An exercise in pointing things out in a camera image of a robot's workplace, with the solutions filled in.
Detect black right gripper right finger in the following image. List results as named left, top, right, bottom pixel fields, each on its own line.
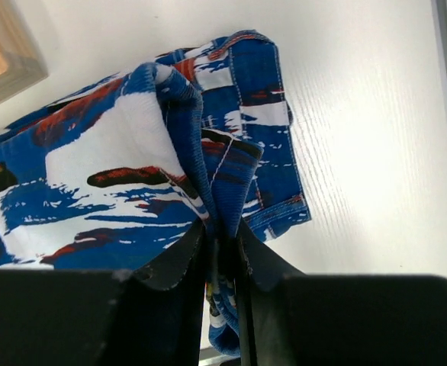
left=236, top=223, right=447, bottom=365

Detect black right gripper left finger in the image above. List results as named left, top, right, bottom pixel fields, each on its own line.
left=0, top=222, right=205, bottom=365

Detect blue white red patterned trousers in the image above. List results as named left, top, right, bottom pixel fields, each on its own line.
left=0, top=30, right=310, bottom=356

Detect wooden clothes rack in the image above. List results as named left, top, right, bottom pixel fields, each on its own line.
left=0, top=1, right=47, bottom=103

